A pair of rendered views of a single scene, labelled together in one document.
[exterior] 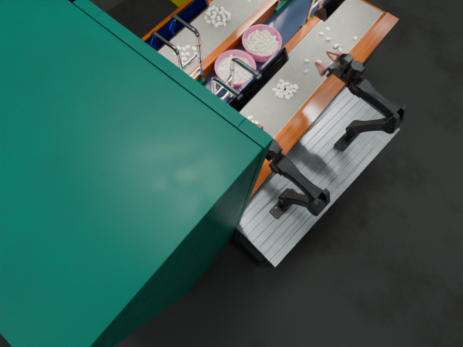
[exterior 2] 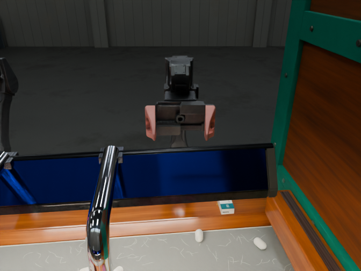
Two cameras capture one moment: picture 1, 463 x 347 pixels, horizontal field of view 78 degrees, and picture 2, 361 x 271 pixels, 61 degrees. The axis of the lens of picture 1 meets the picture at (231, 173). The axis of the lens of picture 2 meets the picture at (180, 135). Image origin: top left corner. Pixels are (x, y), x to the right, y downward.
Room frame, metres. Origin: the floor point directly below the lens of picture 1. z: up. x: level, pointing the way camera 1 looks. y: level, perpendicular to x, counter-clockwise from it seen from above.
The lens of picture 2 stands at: (0.96, 0.36, 1.33)
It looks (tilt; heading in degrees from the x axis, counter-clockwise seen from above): 27 degrees down; 230
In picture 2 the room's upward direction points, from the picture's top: straight up
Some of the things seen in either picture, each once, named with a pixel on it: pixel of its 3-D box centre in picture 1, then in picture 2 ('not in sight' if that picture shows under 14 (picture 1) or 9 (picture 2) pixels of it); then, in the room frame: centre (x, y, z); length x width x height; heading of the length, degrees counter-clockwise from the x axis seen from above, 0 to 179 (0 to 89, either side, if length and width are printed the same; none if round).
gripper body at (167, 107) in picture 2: not in sight; (180, 112); (0.56, -0.11, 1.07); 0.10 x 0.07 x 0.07; 140
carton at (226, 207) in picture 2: not in sight; (225, 204); (0.43, -0.08, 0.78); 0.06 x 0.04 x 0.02; 56
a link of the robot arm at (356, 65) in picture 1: (356, 77); not in sight; (0.96, -0.57, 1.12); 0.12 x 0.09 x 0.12; 50
